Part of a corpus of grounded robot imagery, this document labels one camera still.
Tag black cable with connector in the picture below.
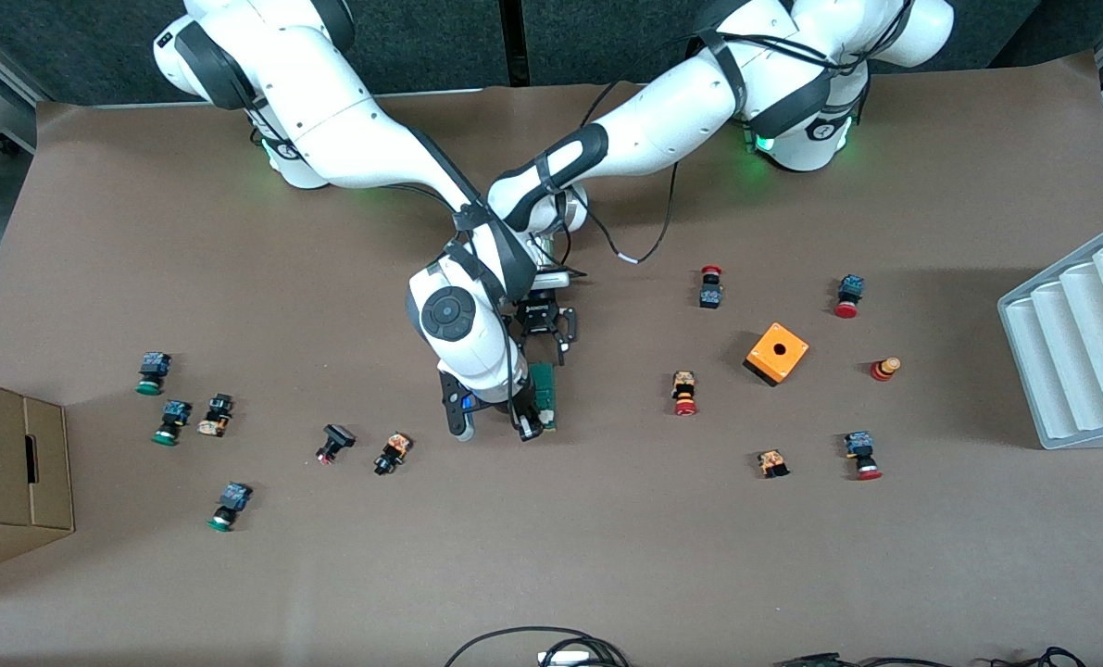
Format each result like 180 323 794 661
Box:
773 647 1089 667

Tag red mushroom button blue block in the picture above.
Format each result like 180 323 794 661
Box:
843 431 884 482
833 274 866 320

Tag orange button enclosure box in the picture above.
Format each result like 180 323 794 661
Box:
743 321 810 388

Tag black switch with beige block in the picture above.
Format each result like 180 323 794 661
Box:
196 394 234 438

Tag black selector switch orange block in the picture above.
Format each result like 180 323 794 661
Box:
372 432 413 477

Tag brown cardboard box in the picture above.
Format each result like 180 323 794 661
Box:
0 374 76 580

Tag black cable loop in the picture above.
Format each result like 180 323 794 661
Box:
445 627 631 667

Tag green load switch white handle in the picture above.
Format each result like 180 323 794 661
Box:
528 363 561 434

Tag green push button blue block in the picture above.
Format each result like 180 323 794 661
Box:
207 482 254 534
135 351 173 396
151 399 194 447

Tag grey ridged plastic tray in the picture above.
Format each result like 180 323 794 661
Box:
996 220 1103 451

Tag brown paper table cover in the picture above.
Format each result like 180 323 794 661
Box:
0 51 1103 667

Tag black square push button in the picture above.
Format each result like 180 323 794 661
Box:
315 423 357 465

